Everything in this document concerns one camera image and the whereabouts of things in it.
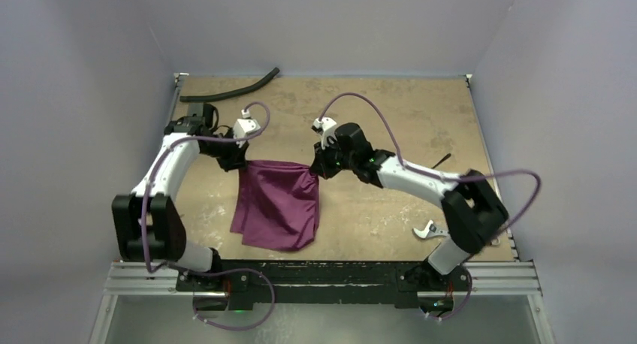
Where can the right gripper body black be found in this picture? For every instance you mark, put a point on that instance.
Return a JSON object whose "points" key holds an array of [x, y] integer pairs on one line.
{"points": [[321, 162]]}

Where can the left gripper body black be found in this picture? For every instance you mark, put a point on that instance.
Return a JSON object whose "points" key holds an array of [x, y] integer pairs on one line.
{"points": [[225, 152]]}

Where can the purple cloth napkin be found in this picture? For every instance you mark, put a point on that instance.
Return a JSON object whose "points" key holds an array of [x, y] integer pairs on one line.
{"points": [[278, 205]]}

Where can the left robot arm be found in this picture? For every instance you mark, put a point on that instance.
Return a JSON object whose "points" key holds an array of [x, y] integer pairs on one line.
{"points": [[147, 224]]}

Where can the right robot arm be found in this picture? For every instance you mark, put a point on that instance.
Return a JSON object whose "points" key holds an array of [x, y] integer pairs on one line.
{"points": [[472, 210]]}

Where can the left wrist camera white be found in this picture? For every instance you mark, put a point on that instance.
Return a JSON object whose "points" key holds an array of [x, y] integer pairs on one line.
{"points": [[244, 127]]}

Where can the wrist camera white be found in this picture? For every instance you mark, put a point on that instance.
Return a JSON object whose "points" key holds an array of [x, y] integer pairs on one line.
{"points": [[325, 128], [244, 127]]}

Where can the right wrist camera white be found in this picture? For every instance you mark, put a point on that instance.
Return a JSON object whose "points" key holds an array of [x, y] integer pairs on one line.
{"points": [[325, 128]]}

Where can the adjustable wrench red handle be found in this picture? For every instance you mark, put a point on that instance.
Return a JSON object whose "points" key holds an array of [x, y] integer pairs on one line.
{"points": [[431, 230]]}

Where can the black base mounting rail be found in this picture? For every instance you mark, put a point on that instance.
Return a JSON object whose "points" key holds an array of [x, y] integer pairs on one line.
{"points": [[401, 284]]}

